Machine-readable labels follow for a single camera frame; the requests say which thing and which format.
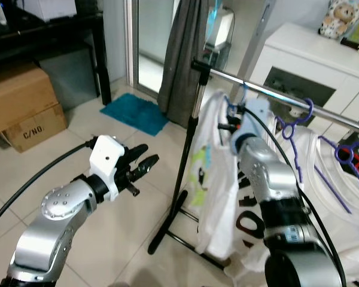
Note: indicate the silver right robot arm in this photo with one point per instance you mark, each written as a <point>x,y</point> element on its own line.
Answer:
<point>269,173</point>

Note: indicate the clothes rack chrome rail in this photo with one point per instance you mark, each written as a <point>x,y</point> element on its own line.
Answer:
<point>167,228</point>

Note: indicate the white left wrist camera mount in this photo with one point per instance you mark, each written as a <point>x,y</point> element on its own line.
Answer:
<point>107,158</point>

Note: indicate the grey metal pole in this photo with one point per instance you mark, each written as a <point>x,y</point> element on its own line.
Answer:
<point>254,39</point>

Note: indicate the large brown cardboard box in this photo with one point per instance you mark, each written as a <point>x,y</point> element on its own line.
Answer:
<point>18,95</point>

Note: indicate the grey curtain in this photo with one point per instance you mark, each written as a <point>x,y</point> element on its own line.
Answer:
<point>182,60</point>

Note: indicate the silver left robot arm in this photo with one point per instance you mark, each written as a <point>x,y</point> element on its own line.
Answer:
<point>48,239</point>

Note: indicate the plain white shirt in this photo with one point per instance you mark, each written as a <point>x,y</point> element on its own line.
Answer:
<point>308,173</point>
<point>347,239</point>

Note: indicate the teal floor mat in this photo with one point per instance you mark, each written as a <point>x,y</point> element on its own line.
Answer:
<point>134,113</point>

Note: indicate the white sideboard cabinet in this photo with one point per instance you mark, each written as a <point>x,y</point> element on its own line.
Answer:
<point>311,48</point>

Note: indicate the white box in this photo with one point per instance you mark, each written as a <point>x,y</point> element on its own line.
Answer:
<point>48,7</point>

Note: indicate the cardboard box black lettering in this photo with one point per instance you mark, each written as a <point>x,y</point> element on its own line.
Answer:
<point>39,128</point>

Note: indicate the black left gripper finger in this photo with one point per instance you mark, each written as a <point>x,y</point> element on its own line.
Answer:
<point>137,152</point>
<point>148,166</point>

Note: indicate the silver door frame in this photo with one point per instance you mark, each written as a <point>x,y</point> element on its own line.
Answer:
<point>130,42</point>

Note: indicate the white printed t-shirt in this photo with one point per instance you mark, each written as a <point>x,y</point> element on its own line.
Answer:
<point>218,179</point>

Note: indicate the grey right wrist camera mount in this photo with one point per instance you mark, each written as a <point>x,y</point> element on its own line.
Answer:
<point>254,113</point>

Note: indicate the teddy bear plush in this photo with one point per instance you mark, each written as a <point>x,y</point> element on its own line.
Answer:
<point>337,18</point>

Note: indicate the black shelf table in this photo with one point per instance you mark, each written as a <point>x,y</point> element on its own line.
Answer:
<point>48,33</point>

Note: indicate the dark grey storage bin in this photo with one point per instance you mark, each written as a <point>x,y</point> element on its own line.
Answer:
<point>72,78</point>

